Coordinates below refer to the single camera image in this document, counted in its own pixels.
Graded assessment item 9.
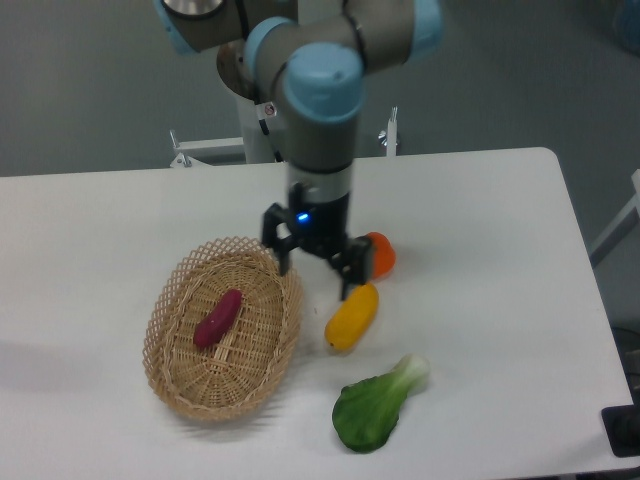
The blue object top right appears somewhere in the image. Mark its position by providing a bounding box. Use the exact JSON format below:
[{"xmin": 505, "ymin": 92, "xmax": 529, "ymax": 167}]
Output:
[{"xmin": 613, "ymin": 0, "xmax": 639, "ymax": 55}]

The black device at edge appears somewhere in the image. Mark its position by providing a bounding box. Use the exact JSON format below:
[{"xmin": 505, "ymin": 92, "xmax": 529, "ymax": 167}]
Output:
[{"xmin": 601, "ymin": 405, "xmax": 639, "ymax": 458}]

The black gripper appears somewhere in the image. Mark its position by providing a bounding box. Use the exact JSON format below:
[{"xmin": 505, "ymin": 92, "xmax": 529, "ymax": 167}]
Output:
[{"xmin": 261, "ymin": 192, "xmax": 374, "ymax": 301}]

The green bok choy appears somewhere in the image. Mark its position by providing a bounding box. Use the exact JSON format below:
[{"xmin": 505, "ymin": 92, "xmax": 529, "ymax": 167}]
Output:
[{"xmin": 331, "ymin": 354, "xmax": 431, "ymax": 454}]

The white clamp bracket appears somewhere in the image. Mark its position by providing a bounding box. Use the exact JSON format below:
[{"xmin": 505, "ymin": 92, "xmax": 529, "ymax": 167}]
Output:
[{"xmin": 378, "ymin": 106, "xmax": 400, "ymax": 158}]

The woven wicker basket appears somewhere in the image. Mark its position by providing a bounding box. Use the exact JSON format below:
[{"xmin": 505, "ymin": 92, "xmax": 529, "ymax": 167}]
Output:
[{"xmin": 142, "ymin": 237, "xmax": 304, "ymax": 421}]

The black cable on pedestal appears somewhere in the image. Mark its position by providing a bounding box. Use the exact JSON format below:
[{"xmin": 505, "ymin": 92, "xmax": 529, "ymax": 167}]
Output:
[{"xmin": 254, "ymin": 99, "xmax": 284, "ymax": 164}]

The white frame at right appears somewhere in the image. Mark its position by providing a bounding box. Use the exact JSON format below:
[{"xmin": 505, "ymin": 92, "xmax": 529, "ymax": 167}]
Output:
[{"xmin": 588, "ymin": 170, "xmax": 639, "ymax": 268}]

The yellow mango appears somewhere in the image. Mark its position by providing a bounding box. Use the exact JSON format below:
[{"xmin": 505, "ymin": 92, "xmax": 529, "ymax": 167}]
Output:
[{"xmin": 324, "ymin": 283, "xmax": 379, "ymax": 352}]

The orange tangerine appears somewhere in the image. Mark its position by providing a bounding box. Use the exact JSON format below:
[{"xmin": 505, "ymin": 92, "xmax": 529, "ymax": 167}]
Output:
[{"xmin": 366, "ymin": 232, "xmax": 396, "ymax": 279}]

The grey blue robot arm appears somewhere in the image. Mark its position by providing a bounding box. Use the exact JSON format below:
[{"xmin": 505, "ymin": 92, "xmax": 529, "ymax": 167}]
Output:
[{"xmin": 155, "ymin": 1, "xmax": 443, "ymax": 291}]

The purple sweet potato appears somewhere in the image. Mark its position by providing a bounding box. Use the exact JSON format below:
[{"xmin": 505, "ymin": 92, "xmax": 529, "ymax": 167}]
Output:
[{"xmin": 193, "ymin": 289, "xmax": 242, "ymax": 349}]

